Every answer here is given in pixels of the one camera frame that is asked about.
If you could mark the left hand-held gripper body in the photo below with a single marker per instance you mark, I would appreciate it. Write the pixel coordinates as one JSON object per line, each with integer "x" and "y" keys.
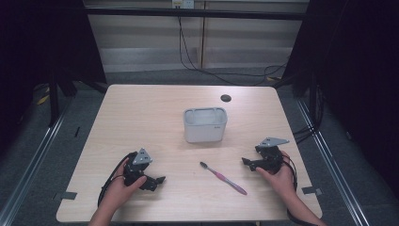
{"x": 135, "y": 171}

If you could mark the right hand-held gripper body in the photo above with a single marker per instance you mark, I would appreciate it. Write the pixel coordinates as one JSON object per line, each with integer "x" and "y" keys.
{"x": 270, "y": 157}

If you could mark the person's left hand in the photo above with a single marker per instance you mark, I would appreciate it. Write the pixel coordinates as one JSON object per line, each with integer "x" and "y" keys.
{"x": 120, "y": 190}

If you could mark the person's right hand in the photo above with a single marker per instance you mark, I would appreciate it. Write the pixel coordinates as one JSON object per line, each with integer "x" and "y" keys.
{"x": 279, "y": 180}

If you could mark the pink toothbrush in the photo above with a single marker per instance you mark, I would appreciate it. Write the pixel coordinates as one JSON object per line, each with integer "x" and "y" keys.
{"x": 224, "y": 178}

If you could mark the grey tape strip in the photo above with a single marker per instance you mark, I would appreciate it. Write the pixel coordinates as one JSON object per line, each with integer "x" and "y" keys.
{"x": 65, "y": 196}
{"x": 312, "y": 190}

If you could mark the white plastic container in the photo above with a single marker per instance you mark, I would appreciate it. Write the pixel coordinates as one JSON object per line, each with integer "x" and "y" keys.
{"x": 204, "y": 125}

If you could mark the small black tape piece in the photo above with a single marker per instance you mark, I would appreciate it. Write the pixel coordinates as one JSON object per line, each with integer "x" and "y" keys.
{"x": 76, "y": 131}

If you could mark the black stand leg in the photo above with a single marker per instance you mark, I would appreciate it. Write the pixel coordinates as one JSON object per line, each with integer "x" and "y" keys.
{"x": 54, "y": 100}

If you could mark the black curtain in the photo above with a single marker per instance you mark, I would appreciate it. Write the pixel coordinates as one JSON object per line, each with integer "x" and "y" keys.
{"x": 40, "y": 47}
{"x": 354, "y": 78}

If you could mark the yellow floor marker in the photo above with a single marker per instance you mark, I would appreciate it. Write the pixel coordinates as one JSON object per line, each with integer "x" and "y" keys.
{"x": 43, "y": 100}

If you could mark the metal floor rail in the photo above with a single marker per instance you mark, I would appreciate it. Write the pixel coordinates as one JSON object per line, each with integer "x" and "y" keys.
{"x": 337, "y": 175}
{"x": 29, "y": 166}

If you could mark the black horizontal frame bar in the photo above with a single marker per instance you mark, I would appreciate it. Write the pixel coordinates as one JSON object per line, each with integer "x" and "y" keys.
{"x": 194, "y": 13}

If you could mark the white wall socket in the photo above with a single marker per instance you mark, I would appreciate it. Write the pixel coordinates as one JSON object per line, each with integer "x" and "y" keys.
{"x": 183, "y": 3}

